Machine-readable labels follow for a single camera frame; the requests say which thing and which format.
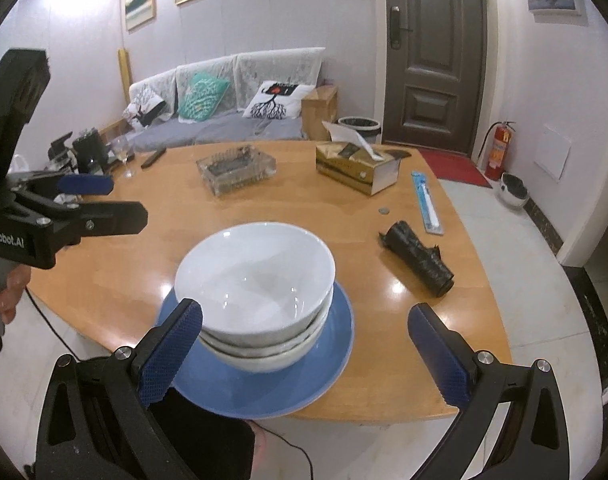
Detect small framed landscape painting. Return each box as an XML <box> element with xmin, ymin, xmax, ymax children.
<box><xmin>123</xmin><ymin>0</ymin><xmax>158</xmax><ymax>31</ymax></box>

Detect medium white bowl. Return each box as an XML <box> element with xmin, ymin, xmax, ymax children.
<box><xmin>199</xmin><ymin>305</ymin><xmax>333</xmax><ymax>361</ymax></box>

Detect white tree print cushion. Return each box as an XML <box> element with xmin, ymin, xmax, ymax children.
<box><xmin>242</xmin><ymin>80</ymin><xmax>316</xmax><ymax>121</ymax></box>

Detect dark grey door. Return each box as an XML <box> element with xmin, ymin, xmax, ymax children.
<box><xmin>381</xmin><ymin>0</ymin><xmax>490</xmax><ymax>159</ymax></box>

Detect red doormat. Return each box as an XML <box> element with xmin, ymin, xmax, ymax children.
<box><xmin>418</xmin><ymin>147</ymin><xmax>494</xmax><ymax>189</ymax></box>

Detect red fire extinguisher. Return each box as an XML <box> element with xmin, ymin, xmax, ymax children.
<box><xmin>478</xmin><ymin>121</ymin><xmax>516</xmax><ymax>181</ymax></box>

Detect gold tissue box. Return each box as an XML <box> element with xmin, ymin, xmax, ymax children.
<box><xmin>315</xmin><ymin>121</ymin><xmax>403</xmax><ymax>196</ymax></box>

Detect white wall panel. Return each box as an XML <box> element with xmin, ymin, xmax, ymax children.
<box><xmin>534</xmin><ymin>125</ymin><xmax>573</xmax><ymax>181</ymax></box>

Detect black kettle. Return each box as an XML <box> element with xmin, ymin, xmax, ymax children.
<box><xmin>71</xmin><ymin>129</ymin><xmax>110</xmax><ymax>176</ymax></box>

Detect large white bowl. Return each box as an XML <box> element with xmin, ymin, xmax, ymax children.
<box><xmin>175</xmin><ymin>221</ymin><xmax>336</xmax><ymax>347</ymax></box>

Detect person's left hand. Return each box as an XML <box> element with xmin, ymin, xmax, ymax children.
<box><xmin>0</xmin><ymin>264</ymin><xmax>33</xmax><ymax>325</ymax></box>

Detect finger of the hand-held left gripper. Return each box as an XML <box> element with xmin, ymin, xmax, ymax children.
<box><xmin>19</xmin><ymin>195</ymin><xmax>149</xmax><ymax>247</ymax></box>
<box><xmin>6</xmin><ymin>170</ymin><xmax>116</xmax><ymax>201</ymax></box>

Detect trash bin with black liner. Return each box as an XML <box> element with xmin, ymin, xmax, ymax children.
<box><xmin>338</xmin><ymin>116</ymin><xmax>383</xmax><ymax>146</ymax></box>

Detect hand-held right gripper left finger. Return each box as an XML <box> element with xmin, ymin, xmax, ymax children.
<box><xmin>34</xmin><ymin>297</ymin><xmax>205</xmax><ymax>480</ymax></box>

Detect black trash bag roll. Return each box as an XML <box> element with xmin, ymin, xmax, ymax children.
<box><xmin>379</xmin><ymin>220</ymin><xmax>455</xmax><ymax>298</ymax></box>

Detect wooden side cabinet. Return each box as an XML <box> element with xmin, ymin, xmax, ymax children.
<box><xmin>301</xmin><ymin>85</ymin><xmax>339</xmax><ymax>141</ymax></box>

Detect glass ashtray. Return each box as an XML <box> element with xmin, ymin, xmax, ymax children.
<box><xmin>196</xmin><ymin>145</ymin><xmax>277</xmax><ymax>196</ymax></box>

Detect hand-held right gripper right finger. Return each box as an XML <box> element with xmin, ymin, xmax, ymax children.
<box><xmin>407</xmin><ymin>302</ymin><xmax>571</xmax><ymax>480</ymax></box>

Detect small cream bowl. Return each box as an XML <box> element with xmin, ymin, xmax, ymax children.
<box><xmin>211</xmin><ymin>330</ymin><xmax>326</xmax><ymax>374</ymax></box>

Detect black and white cushion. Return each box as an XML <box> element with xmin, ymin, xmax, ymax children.
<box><xmin>124</xmin><ymin>85</ymin><xmax>167</xmax><ymax>127</ymax></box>

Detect black cable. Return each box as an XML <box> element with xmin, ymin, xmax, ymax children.
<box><xmin>258</xmin><ymin>430</ymin><xmax>316</xmax><ymax>480</ymax></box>

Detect wooden board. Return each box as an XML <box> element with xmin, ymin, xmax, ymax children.
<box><xmin>117</xmin><ymin>48</ymin><xmax>133</xmax><ymax>106</ymax></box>

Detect grey sofa with lace cover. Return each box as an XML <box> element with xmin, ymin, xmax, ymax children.
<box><xmin>121</xmin><ymin>46</ymin><xmax>326</xmax><ymax>154</ymax></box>

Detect black remote control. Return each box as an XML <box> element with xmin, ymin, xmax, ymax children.
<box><xmin>140</xmin><ymin>147</ymin><xmax>166</xmax><ymax>170</ymax></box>

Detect blue plate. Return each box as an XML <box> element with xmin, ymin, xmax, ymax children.
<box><xmin>155</xmin><ymin>280</ymin><xmax>356</xmax><ymax>419</ymax></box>

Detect blue toothbrush package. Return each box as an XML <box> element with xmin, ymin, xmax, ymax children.
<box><xmin>411</xmin><ymin>170</ymin><xmax>444</xmax><ymax>236</ymax></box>

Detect wine glass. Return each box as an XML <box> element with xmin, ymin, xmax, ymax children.
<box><xmin>111</xmin><ymin>135</ymin><xmax>136</xmax><ymax>179</ymax></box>

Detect teal cushion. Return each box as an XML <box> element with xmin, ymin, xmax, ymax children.
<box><xmin>176</xmin><ymin>72</ymin><xmax>231</xmax><ymax>122</ymax></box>

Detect silver helmet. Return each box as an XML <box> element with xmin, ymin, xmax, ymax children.
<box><xmin>499</xmin><ymin>172</ymin><xmax>531</xmax><ymax>209</ymax></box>

